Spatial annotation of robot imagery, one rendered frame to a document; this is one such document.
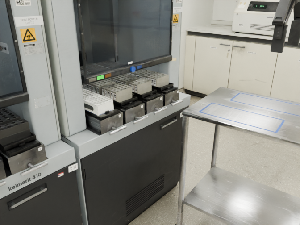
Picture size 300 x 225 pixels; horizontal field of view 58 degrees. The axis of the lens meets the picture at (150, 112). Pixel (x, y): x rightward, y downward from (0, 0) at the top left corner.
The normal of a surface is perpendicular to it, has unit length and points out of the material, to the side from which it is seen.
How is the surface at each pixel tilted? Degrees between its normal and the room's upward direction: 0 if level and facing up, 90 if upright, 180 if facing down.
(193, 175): 0
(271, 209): 0
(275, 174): 0
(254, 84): 90
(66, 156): 90
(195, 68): 90
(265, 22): 90
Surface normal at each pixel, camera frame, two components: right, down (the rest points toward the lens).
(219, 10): -0.67, 0.30
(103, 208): 0.74, 0.28
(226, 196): 0.00, -0.91
